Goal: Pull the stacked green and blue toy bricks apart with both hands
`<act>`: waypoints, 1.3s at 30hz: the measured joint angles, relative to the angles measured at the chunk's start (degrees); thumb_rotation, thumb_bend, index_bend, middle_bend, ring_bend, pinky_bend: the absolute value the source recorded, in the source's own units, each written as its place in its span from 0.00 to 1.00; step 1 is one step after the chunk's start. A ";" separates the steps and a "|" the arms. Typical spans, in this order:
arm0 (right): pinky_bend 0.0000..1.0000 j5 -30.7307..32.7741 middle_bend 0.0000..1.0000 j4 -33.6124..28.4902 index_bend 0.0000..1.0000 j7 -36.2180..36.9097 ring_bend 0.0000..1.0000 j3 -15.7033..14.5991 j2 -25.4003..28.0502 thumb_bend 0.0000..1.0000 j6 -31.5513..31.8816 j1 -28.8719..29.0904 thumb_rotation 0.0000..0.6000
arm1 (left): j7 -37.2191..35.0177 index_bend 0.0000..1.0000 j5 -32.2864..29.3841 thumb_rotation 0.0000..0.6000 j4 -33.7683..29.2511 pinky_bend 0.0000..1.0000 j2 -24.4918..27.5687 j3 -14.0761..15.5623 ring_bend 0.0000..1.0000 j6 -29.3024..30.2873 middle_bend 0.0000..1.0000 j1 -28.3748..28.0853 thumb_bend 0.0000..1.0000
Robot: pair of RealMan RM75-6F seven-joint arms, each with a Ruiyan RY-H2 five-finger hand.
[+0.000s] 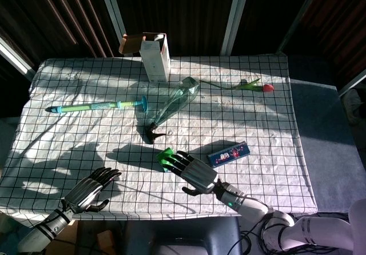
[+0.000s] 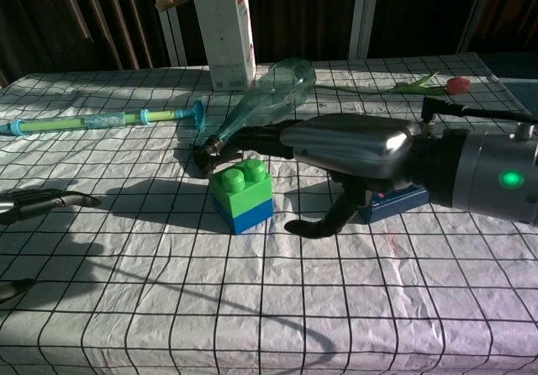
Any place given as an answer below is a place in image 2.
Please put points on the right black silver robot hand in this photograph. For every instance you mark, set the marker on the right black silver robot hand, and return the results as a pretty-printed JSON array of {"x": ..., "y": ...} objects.
[{"x": 349, "y": 148}]

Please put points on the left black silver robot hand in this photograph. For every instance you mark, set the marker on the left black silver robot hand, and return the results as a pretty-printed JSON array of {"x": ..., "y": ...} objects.
[{"x": 50, "y": 200}]

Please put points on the green toy building block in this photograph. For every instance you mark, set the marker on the green toy building block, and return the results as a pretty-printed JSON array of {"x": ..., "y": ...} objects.
[{"x": 246, "y": 190}]

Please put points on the blue toy building block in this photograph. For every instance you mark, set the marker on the blue toy building block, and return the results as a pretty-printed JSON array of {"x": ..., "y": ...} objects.
[{"x": 252, "y": 219}]

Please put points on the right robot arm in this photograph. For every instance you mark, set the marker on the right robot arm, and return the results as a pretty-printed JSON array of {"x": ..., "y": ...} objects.
[{"x": 483, "y": 173}]

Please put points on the small blue flat box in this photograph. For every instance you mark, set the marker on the small blue flat box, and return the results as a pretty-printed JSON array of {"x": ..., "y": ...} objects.
[{"x": 399, "y": 204}]

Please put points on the clear spray bottle black trigger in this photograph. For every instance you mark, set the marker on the clear spray bottle black trigger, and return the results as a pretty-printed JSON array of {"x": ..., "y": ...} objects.
[{"x": 273, "y": 89}]

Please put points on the green blue toy water syringe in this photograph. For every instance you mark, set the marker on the green blue toy water syringe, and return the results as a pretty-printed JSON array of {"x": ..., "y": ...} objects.
[{"x": 105, "y": 120}]

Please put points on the red artificial tulip flower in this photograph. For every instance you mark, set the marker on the red artificial tulip flower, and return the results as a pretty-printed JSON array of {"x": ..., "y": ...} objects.
[{"x": 458, "y": 85}]

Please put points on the white black grid tablecloth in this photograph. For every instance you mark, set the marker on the white black grid tablecloth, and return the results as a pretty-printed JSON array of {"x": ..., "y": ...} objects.
[{"x": 294, "y": 307}]

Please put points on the white open carton box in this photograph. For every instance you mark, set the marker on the white open carton box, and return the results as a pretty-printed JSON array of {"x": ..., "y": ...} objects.
[{"x": 223, "y": 34}]

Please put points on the grey blue mat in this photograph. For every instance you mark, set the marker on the grey blue mat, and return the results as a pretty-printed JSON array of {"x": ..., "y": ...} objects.
[{"x": 517, "y": 72}]

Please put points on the brown striped curtain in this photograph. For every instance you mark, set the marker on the brown striped curtain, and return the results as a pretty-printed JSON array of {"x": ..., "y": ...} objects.
[{"x": 63, "y": 13}]

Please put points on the dark reddish curtain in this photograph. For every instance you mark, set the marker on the dark reddish curtain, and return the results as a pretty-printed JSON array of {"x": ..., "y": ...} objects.
[{"x": 517, "y": 9}]

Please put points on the white window frame post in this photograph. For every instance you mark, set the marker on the white window frame post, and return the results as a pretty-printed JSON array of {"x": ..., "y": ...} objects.
[
  {"x": 168, "y": 17},
  {"x": 363, "y": 13}
]

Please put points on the grey window frame post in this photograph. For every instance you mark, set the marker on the grey window frame post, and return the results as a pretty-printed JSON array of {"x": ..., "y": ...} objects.
[{"x": 477, "y": 9}]

